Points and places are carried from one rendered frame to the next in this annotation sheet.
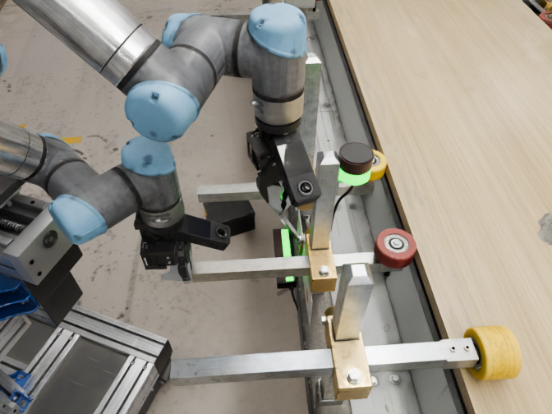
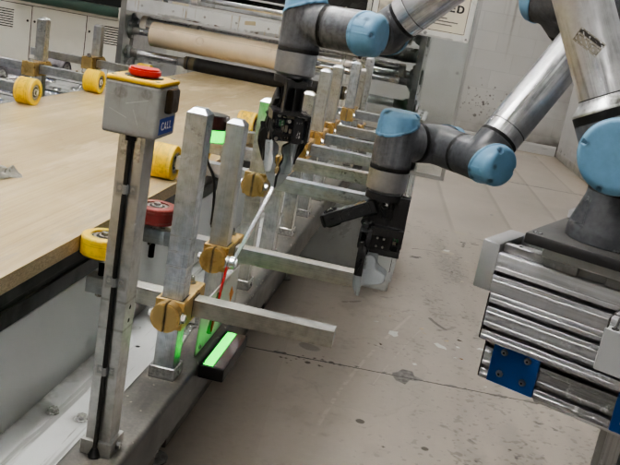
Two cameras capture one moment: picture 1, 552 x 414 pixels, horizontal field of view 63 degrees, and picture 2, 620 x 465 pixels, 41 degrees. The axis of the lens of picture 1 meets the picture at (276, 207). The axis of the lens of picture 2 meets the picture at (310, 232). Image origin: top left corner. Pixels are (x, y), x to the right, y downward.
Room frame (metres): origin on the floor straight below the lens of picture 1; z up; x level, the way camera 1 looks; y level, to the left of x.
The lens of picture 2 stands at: (2.05, 0.38, 1.35)
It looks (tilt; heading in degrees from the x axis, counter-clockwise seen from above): 15 degrees down; 192
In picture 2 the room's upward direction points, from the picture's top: 10 degrees clockwise
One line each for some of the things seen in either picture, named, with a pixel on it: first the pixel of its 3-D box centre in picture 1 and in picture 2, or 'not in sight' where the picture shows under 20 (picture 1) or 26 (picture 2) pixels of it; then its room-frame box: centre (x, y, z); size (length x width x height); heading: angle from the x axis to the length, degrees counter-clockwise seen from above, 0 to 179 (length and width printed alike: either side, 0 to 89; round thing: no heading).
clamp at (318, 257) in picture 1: (320, 258); (220, 251); (0.56, -0.09, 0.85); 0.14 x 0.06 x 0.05; 4
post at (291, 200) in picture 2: not in sight; (295, 176); (-0.17, -0.14, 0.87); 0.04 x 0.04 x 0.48; 4
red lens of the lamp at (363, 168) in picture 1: (356, 158); (213, 120); (0.59, -0.14, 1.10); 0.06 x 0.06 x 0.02
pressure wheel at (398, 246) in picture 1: (391, 258); (154, 230); (0.55, -0.24, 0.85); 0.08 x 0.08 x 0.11
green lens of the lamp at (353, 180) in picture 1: (353, 168); (211, 133); (0.59, -0.14, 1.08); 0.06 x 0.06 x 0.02
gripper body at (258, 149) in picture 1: (276, 141); (289, 109); (0.57, 0.00, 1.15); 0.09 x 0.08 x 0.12; 24
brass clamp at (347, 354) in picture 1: (345, 350); (259, 180); (0.31, -0.11, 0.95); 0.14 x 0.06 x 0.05; 4
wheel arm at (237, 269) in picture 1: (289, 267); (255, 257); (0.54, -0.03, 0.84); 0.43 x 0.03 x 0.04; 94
